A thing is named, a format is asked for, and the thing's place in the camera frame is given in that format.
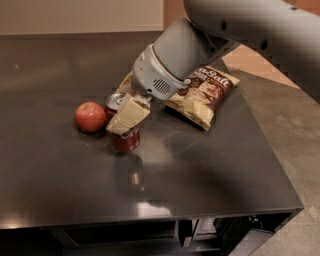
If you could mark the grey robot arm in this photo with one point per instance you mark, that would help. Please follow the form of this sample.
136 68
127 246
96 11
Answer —
176 68

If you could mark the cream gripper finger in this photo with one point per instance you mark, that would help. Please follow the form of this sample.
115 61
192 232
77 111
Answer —
132 111
126 86

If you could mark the brown chip bag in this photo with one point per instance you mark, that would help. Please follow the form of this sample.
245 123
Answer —
201 99

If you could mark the red coke can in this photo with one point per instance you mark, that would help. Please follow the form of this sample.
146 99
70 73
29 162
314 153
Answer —
128 141

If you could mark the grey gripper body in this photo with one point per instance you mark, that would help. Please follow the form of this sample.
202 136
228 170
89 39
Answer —
150 76

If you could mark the red apple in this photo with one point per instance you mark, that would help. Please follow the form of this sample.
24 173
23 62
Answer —
90 117

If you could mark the dark table frame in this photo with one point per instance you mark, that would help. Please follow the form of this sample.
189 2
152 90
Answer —
209 236

